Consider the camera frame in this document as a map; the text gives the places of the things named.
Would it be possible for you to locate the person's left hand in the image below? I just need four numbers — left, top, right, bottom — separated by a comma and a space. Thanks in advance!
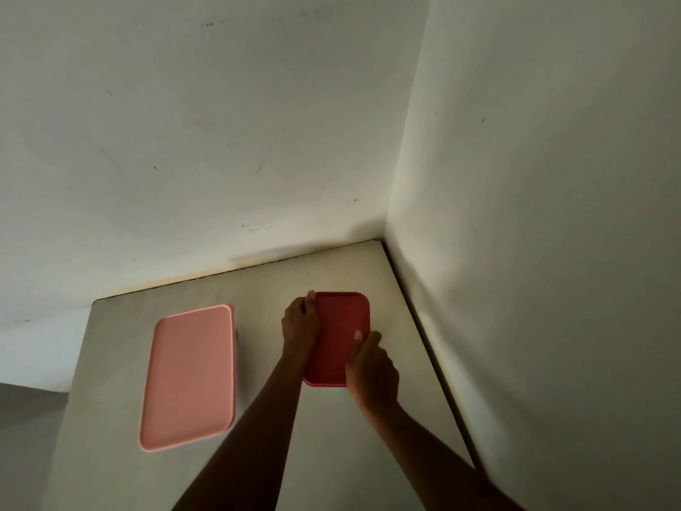
280, 290, 321, 363

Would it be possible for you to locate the pink plastic lid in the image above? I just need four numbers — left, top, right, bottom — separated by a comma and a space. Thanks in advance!
138, 304, 237, 454

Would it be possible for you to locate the person's left forearm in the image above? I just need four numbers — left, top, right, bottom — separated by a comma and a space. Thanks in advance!
170, 353, 307, 511

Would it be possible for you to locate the person's right forearm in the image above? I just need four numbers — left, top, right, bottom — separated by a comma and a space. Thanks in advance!
372, 401, 525, 511

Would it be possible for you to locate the dark red plastic lid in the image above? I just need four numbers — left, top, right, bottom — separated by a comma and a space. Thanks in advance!
301, 290, 371, 390

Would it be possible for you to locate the person's right hand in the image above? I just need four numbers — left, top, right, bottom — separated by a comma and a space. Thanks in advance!
345, 329, 401, 419

